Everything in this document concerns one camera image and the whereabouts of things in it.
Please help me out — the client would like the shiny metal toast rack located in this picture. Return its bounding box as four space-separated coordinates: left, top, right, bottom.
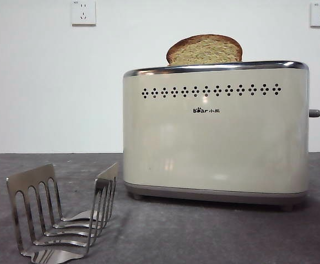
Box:
6 162 119 261

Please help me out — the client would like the brown-crusted bread slice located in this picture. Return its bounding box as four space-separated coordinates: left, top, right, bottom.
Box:
166 34 243 66

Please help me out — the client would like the cream two-slot toaster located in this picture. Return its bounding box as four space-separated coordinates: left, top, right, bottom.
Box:
122 60 311 212

